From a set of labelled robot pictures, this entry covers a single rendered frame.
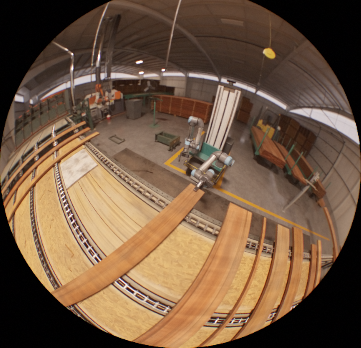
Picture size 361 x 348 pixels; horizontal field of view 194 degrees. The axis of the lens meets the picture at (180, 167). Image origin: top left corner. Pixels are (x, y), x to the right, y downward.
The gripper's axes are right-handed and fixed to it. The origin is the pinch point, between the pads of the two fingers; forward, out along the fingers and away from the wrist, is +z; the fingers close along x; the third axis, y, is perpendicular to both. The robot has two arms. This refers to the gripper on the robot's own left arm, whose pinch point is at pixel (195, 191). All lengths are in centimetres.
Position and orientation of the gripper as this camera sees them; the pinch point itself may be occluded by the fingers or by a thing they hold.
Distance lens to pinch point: 86.0
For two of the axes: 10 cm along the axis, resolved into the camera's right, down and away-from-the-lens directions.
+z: -6.2, 4.6, -6.4
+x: 1.3, -7.4, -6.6
